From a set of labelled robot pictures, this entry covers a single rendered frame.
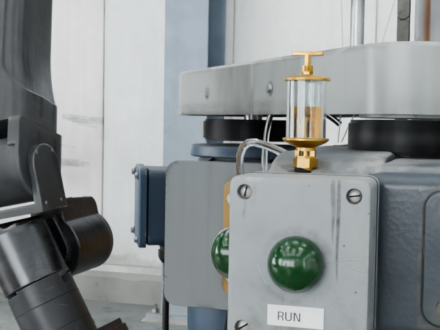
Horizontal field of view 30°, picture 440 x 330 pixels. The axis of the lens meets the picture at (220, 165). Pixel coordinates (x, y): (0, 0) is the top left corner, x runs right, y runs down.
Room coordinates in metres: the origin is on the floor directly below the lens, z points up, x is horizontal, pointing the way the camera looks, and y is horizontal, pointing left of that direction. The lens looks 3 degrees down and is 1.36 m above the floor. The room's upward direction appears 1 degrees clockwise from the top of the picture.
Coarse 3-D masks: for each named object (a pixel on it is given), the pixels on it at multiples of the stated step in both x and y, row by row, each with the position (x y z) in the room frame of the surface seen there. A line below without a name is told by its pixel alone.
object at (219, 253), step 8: (224, 232) 0.45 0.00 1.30; (216, 240) 0.45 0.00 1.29; (224, 240) 0.45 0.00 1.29; (216, 248) 0.45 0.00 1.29; (224, 248) 0.45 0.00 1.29; (216, 256) 0.45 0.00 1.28; (224, 256) 0.45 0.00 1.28; (216, 264) 0.45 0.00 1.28; (224, 264) 0.45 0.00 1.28; (224, 272) 0.45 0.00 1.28
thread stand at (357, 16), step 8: (352, 0) 0.81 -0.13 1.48; (360, 0) 0.81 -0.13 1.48; (352, 8) 0.81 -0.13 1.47; (360, 8) 0.81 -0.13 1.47; (352, 16) 0.81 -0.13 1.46; (360, 16) 0.81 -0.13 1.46; (352, 24) 0.81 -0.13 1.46; (360, 24) 0.81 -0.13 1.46; (352, 32) 0.81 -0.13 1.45; (360, 32) 0.81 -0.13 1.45; (352, 40) 0.81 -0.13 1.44; (360, 40) 0.81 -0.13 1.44
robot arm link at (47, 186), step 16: (32, 160) 0.66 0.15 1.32; (48, 160) 0.68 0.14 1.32; (32, 176) 0.66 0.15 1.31; (48, 176) 0.68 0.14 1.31; (48, 192) 0.67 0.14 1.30; (64, 192) 0.69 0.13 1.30; (16, 208) 0.67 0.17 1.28; (32, 208) 0.67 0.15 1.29; (48, 208) 0.67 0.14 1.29; (64, 208) 0.73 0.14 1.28; (80, 208) 0.75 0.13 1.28; (96, 208) 0.77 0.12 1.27; (64, 224) 0.72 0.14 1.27; (80, 224) 0.73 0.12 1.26; (96, 224) 0.75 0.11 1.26; (80, 240) 0.72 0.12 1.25; (96, 240) 0.74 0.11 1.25; (112, 240) 0.77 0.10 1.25; (80, 256) 0.72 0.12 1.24; (96, 256) 0.75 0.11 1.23; (64, 272) 0.72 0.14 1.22; (80, 272) 0.74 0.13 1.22
